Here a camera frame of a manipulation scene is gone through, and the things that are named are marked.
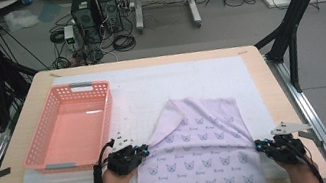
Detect person's right hand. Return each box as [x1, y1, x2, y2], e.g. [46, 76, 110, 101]
[275, 151, 321, 183]

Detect white metal stand frame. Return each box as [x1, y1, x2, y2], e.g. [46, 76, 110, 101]
[131, 0, 208, 39]

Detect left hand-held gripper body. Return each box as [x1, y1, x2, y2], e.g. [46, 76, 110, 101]
[101, 129, 143, 178]

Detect white grid mat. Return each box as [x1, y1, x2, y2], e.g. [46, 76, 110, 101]
[0, 41, 285, 183]

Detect lilac printed towel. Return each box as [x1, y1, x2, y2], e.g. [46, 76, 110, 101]
[121, 85, 267, 183]

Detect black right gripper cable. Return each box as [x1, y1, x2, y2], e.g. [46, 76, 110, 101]
[280, 131, 325, 183]

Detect black computer tower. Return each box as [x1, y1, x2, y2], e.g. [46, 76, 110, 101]
[95, 0, 125, 35]
[68, 0, 105, 48]

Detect clear plastic bag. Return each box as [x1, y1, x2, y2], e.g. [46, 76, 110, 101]
[3, 5, 41, 34]

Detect small white power unit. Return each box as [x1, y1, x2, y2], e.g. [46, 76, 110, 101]
[61, 24, 78, 53]

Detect coiled black cable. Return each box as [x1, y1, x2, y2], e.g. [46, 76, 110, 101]
[111, 32, 138, 54]

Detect pink plastic basket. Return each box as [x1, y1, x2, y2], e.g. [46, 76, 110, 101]
[10, 76, 125, 182]

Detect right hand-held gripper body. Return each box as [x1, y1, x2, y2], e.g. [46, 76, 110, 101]
[260, 116, 318, 169]

